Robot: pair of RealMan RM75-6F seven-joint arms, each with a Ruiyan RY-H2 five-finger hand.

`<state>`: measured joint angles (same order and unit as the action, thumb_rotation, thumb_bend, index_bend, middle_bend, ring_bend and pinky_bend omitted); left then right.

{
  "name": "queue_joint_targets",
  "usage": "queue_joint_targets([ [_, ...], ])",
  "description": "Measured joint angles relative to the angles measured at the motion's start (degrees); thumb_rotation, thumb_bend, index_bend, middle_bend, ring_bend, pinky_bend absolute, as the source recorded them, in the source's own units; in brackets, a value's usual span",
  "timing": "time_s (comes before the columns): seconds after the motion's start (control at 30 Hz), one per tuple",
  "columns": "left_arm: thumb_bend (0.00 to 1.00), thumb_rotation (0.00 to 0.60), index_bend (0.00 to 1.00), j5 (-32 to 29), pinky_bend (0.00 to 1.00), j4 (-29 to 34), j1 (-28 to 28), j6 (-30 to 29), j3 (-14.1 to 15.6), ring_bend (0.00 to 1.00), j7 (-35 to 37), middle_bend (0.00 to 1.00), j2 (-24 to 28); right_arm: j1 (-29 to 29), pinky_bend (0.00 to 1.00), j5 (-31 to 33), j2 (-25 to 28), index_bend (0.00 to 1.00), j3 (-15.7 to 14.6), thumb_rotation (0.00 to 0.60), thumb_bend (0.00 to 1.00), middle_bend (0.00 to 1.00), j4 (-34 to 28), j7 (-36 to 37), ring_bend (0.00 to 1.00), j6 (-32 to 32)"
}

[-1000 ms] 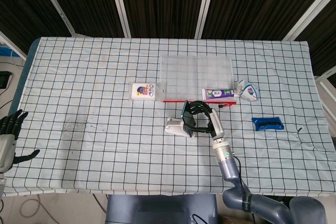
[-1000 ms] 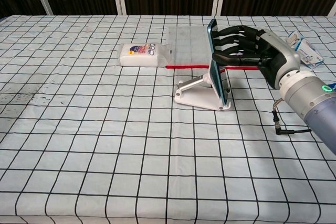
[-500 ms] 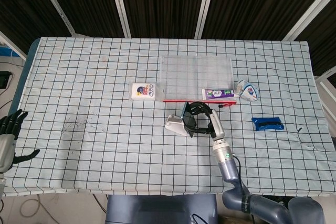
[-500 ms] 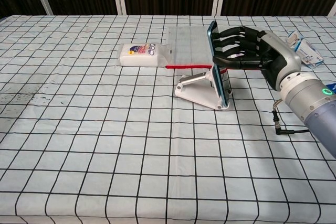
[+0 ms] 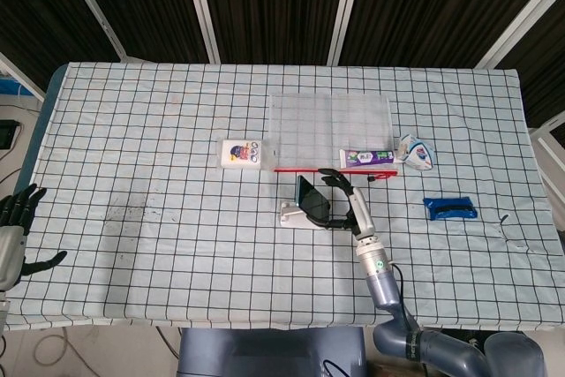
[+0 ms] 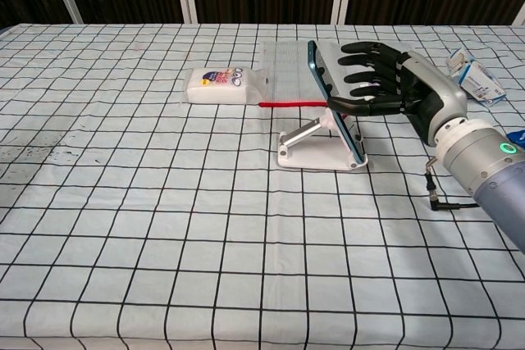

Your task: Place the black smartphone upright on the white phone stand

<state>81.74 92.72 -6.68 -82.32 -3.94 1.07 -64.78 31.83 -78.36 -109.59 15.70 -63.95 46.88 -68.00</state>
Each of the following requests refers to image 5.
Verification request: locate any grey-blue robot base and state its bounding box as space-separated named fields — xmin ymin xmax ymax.
xmin=176 ymin=328 xmax=367 ymax=377

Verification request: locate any black smartphone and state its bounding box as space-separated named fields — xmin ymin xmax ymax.
xmin=295 ymin=175 xmax=332 ymax=222

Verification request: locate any clear pouch with red zipper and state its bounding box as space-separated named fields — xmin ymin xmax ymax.
xmin=267 ymin=93 xmax=399 ymax=184

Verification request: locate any white partition frame bar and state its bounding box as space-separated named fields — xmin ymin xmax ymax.
xmin=328 ymin=0 xmax=366 ymax=65
xmin=180 ymin=0 xmax=221 ymax=64
xmin=0 ymin=52 xmax=46 ymax=102
xmin=55 ymin=0 xmax=130 ymax=61
xmin=475 ymin=0 xmax=565 ymax=68

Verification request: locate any white metal frame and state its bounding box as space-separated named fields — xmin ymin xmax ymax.
xmin=527 ymin=115 xmax=565 ymax=188

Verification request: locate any blue table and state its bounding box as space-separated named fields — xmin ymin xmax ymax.
xmin=19 ymin=68 xmax=67 ymax=192

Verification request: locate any crumpled blue white packet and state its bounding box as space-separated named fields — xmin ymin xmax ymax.
xmin=395 ymin=133 xmax=436 ymax=172

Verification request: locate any black screen device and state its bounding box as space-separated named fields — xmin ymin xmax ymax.
xmin=0 ymin=119 xmax=19 ymax=150

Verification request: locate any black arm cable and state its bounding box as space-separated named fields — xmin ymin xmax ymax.
xmin=388 ymin=263 xmax=417 ymax=321

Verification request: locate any blue pack with black comb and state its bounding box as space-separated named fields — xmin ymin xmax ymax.
xmin=422 ymin=196 xmax=478 ymax=222

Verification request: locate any light blue checkered tablecloth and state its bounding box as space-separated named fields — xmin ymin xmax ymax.
xmin=3 ymin=62 xmax=558 ymax=332

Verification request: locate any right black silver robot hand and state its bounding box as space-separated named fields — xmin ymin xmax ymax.
xmin=308 ymin=168 xmax=376 ymax=239

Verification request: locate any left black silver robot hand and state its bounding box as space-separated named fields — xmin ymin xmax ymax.
xmin=0 ymin=183 xmax=68 ymax=292

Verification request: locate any purple white toothpaste tube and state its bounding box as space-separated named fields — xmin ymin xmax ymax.
xmin=338 ymin=148 xmax=396 ymax=170

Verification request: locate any black patterned bag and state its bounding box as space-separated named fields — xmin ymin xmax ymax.
xmin=441 ymin=329 xmax=500 ymax=354

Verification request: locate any white box with cartoon print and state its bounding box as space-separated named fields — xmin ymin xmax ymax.
xmin=220 ymin=139 xmax=265 ymax=170

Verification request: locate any white phone stand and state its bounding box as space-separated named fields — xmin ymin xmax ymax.
xmin=277 ymin=200 xmax=332 ymax=230

